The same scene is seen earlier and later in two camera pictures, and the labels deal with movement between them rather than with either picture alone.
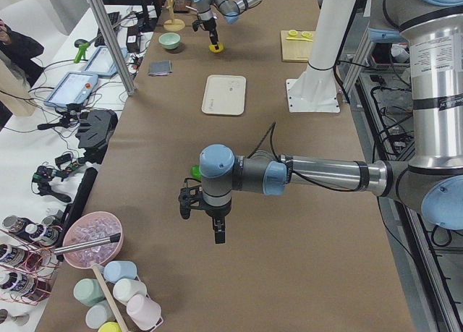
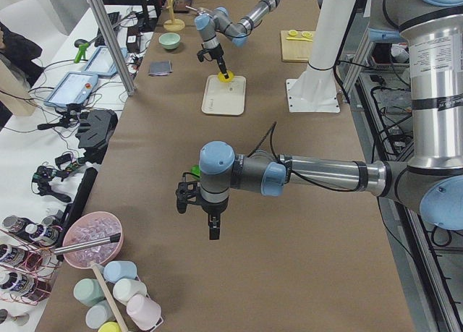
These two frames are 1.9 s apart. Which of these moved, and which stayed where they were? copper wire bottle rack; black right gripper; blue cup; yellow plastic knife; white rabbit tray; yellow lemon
Moved: yellow lemon; black right gripper
Stayed: yellow plastic knife; white rabbit tray; copper wire bottle rack; blue cup
